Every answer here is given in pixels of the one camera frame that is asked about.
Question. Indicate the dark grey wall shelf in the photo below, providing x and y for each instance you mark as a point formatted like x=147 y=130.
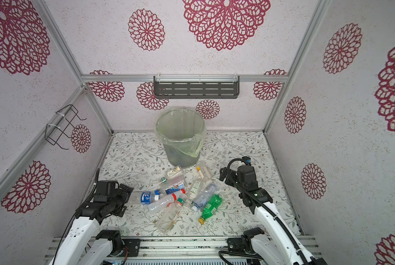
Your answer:
x=199 y=87

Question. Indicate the clear bottle blue label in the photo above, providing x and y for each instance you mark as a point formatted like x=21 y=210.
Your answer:
x=144 y=197

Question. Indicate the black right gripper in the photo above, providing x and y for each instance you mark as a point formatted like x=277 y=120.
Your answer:
x=223 y=175

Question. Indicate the green plastic bin liner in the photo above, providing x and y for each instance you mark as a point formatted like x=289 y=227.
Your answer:
x=184 y=145

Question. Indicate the grey mesh waste bin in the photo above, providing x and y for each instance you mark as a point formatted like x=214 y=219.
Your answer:
x=181 y=139

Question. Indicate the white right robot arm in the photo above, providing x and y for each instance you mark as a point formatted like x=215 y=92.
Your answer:
x=276 y=244

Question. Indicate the clear bottle green label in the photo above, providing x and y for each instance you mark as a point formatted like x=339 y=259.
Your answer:
x=194 y=189

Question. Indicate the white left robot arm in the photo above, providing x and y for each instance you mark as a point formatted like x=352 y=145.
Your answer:
x=86 y=243

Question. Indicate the clear bluish water bottle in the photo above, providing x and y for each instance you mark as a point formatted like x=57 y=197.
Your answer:
x=203 y=198

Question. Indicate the small bottle green cap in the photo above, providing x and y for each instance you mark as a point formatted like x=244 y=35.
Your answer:
x=171 y=174

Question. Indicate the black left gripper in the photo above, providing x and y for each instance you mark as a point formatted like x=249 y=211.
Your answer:
x=126 y=195

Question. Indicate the black wire wall rack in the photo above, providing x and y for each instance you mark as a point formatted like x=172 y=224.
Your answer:
x=56 y=130

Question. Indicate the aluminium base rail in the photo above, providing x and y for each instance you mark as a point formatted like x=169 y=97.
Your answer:
x=188 y=247

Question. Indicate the crushed clear bottle blue cap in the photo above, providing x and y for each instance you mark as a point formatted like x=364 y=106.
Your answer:
x=171 y=186

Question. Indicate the clear bottle green cap large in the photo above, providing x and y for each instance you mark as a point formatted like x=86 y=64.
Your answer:
x=167 y=220

